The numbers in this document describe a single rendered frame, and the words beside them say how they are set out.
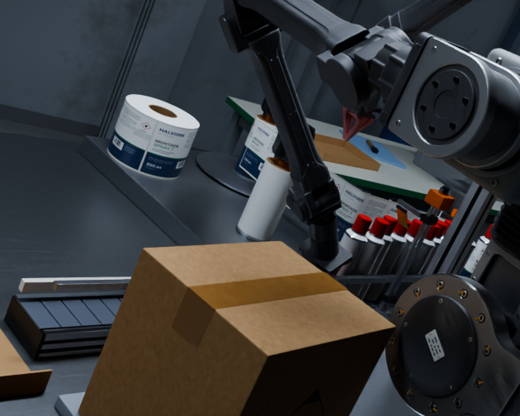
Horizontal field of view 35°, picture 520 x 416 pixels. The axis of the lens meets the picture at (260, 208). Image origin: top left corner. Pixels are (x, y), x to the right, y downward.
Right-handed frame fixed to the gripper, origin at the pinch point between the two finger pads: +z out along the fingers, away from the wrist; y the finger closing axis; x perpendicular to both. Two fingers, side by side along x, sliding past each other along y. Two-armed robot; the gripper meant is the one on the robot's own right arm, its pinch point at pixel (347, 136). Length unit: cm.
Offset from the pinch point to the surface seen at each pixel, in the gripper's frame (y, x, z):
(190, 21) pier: -162, -260, 40
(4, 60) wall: -76, -291, 96
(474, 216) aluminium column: -3.9, 35.6, -0.5
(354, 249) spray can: 8.6, 21.6, 16.9
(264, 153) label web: -13.6, -32.8, 20.9
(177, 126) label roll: 17.4, -35.3, 18.0
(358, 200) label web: -13.8, 1.6, 15.1
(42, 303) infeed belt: 77, 18, 31
